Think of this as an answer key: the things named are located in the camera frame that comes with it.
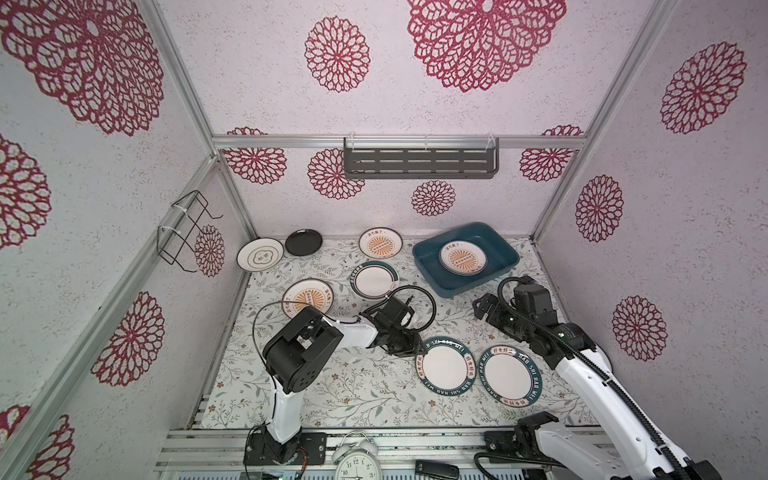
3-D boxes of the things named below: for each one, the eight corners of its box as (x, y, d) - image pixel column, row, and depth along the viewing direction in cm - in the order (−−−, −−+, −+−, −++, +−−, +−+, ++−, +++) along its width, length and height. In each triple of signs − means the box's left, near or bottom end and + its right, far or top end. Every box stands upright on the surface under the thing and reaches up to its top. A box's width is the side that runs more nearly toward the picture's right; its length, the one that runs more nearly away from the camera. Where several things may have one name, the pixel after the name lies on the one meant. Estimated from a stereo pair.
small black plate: (283, 255, 118) (282, 251, 116) (290, 233, 125) (288, 229, 124) (320, 255, 117) (319, 251, 116) (324, 233, 125) (323, 229, 123)
